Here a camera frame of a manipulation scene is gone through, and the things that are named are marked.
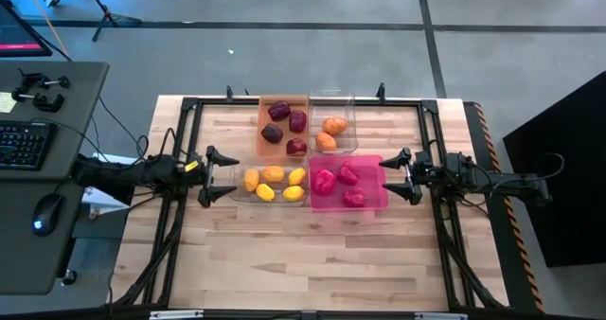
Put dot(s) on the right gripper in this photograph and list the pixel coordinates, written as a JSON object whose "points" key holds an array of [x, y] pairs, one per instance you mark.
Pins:
{"points": [[428, 175]]}

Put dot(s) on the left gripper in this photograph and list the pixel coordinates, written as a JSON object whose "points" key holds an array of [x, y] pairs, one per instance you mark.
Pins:
{"points": [[194, 175]]}

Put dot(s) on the yellow lemon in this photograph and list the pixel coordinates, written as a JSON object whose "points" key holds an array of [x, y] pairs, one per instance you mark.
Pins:
{"points": [[265, 192], [293, 193]]}

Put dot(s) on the dark red toy bell pepper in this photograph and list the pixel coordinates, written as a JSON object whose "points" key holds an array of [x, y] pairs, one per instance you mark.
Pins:
{"points": [[272, 133], [279, 111], [297, 120], [296, 146]]}

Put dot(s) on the orange toy bell pepper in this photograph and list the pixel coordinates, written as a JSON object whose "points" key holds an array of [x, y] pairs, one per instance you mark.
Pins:
{"points": [[326, 141], [334, 125]]}

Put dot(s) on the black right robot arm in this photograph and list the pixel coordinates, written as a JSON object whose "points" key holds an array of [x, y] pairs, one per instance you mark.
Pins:
{"points": [[511, 185]]}

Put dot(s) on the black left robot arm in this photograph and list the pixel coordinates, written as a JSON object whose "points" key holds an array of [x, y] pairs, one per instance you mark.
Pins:
{"points": [[123, 175]]}

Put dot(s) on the yellow tape tag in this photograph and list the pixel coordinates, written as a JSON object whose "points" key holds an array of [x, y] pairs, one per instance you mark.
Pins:
{"points": [[191, 166]]}

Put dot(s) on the wide clear plastic bin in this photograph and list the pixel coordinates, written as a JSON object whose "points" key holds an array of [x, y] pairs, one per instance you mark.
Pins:
{"points": [[239, 190]]}

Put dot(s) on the pink plastic bin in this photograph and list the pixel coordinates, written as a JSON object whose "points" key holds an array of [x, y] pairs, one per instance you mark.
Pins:
{"points": [[374, 178]]}

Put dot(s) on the orange translucent plastic bin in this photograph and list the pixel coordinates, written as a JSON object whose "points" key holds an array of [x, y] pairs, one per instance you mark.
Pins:
{"points": [[265, 149]]}

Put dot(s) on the small black table clamp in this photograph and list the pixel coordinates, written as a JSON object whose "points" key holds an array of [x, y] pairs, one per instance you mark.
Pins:
{"points": [[229, 94], [381, 92]]}

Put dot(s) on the tall clear plastic bin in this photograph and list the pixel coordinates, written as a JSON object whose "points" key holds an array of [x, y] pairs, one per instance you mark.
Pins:
{"points": [[331, 104]]}

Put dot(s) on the white box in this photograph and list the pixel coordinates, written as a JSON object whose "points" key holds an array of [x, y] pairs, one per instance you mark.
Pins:
{"points": [[101, 204]]}

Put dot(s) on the black panel with hazard stripes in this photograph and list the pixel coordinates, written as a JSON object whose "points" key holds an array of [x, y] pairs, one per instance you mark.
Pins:
{"points": [[516, 272]]}

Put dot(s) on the large grey desk top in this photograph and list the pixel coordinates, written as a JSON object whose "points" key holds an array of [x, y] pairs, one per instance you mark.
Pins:
{"points": [[80, 102]]}

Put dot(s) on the large black cabinet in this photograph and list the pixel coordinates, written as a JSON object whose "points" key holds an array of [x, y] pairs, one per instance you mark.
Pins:
{"points": [[577, 192]]}

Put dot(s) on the black computer mouse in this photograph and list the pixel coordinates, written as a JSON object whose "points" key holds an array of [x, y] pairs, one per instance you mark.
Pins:
{"points": [[46, 213]]}

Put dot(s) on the black round knob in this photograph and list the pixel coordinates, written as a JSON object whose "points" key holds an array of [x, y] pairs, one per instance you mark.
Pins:
{"points": [[69, 276]]}

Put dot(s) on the black tripod stand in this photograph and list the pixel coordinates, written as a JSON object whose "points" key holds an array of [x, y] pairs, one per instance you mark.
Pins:
{"points": [[125, 21]]}

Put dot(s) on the black c-clamp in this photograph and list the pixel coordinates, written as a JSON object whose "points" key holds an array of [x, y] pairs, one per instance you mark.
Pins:
{"points": [[33, 79], [47, 104]]}

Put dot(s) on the black backlit keyboard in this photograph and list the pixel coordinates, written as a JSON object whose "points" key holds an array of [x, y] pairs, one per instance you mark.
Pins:
{"points": [[23, 145]]}

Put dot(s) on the pale sticky note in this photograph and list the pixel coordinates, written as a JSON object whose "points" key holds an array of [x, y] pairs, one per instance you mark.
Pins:
{"points": [[7, 102]]}

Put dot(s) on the black computer monitor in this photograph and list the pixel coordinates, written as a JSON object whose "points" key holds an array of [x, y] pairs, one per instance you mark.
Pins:
{"points": [[19, 38]]}

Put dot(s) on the silver metal bracket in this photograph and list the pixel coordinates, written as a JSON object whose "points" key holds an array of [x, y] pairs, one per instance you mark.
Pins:
{"points": [[440, 316], [175, 314]]}

